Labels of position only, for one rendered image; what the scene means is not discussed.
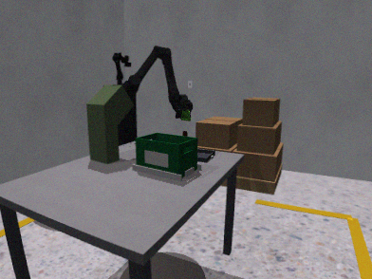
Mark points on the green plastic crate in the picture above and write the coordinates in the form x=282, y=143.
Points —
x=165, y=152

